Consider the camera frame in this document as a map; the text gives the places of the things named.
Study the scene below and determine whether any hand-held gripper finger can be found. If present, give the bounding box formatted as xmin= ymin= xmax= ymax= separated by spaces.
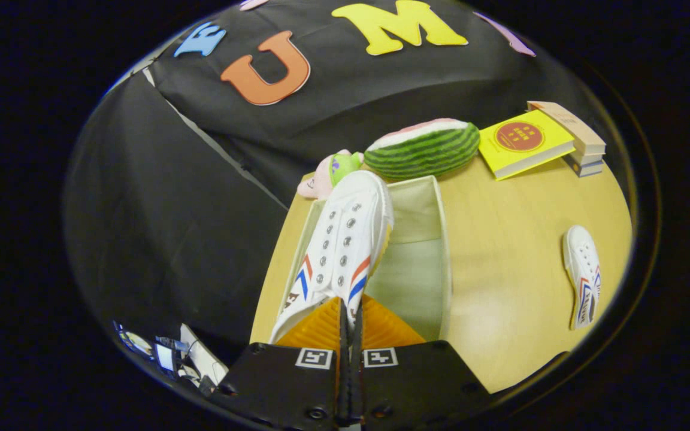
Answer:
xmin=210 ymin=296 xmax=349 ymax=429
xmin=351 ymin=295 xmax=492 ymax=427

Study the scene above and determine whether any pale green storage box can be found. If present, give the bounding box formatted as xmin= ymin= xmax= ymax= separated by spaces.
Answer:
xmin=285 ymin=175 xmax=452 ymax=342

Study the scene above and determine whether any white canvas shoe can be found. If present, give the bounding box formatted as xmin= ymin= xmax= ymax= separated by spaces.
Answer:
xmin=269 ymin=171 xmax=395 ymax=345
xmin=562 ymin=225 xmax=602 ymax=330

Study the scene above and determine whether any white flat panel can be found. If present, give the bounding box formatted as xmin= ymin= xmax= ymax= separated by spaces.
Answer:
xmin=179 ymin=323 xmax=229 ymax=387

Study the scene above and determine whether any small lit screen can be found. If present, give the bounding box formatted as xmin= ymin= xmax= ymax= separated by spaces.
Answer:
xmin=153 ymin=342 xmax=178 ymax=373

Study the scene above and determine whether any pink plush toy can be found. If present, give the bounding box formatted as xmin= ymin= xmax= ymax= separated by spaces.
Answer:
xmin=297 ymin=150 xmax=365 ymax=201

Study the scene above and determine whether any black backdrop cloth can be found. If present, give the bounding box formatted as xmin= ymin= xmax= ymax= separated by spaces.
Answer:
xmin=63 ymin=0 xmax=621 ymax=360

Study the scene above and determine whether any watermelon slice plush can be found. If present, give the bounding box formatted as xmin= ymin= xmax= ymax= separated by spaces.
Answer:
xmin=363 ymin=118 xmax=481 ymax=181

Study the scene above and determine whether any yellow book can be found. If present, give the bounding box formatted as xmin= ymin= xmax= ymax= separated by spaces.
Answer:
xmin=478 ymin=110 xmax=576 ymax=181

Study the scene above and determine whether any grey cover book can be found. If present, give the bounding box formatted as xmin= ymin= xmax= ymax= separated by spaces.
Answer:
xmin=565 ymin=150 xmax=606 ymax=168

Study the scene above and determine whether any beige book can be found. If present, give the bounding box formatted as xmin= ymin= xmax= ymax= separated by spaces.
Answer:
xmin=526 ymin=101 xmax=607 ymax=156

